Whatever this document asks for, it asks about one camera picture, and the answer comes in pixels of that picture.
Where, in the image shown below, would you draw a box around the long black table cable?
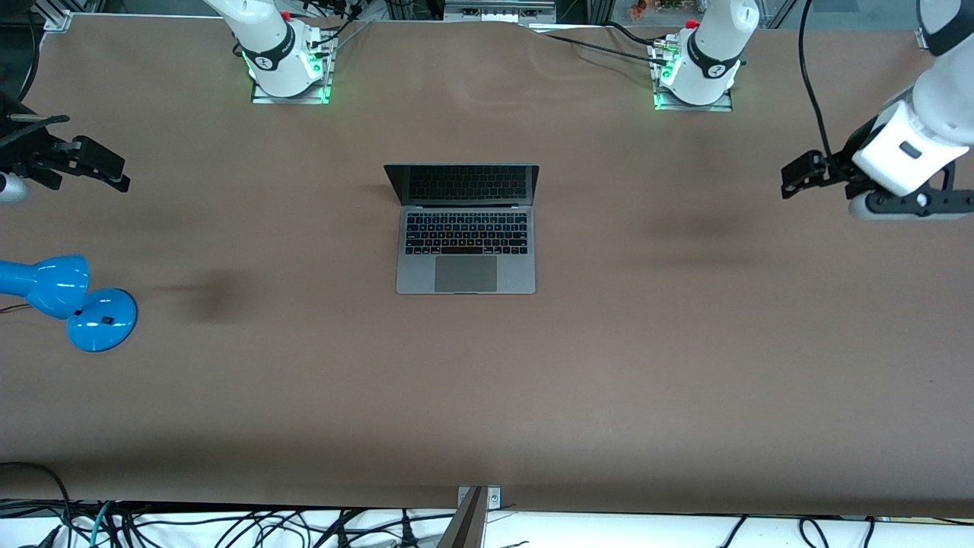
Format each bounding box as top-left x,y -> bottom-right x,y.
533,32 -> 664,68

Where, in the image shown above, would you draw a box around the silver table edge bracket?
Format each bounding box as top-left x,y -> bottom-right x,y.
457,485 -> 502,511

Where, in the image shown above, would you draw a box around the black looped floor cable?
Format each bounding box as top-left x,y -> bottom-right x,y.
0,461 -> 74,548

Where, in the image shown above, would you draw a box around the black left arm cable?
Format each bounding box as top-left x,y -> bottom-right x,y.
797,0 -> 838,164

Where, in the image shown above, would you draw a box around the blue desk lamp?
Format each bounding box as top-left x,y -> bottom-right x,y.
0,254 -> 138,353

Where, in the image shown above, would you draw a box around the teal floor cable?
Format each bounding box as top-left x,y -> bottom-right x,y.
88,500 -> 115,548

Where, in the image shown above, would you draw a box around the short black table cable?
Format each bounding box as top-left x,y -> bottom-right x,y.
605,21 -> 674,46

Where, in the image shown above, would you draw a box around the grey camera pole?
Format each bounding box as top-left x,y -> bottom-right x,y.
436,487 -> 489,548

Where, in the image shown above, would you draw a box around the grey laptop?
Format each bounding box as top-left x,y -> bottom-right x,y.
383,163 -> 540,295

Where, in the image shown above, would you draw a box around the black base connector cables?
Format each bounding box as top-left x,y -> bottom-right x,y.
301,0 -> 368,50

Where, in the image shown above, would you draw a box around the orange snack package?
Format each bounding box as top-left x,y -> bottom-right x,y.
625,0 -> 689,20

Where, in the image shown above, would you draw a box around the tangled black floor cables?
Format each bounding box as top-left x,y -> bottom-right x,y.
114,505 -> 457,548

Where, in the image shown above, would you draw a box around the grey box behind table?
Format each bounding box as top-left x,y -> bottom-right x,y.
444,0 -> 558,24

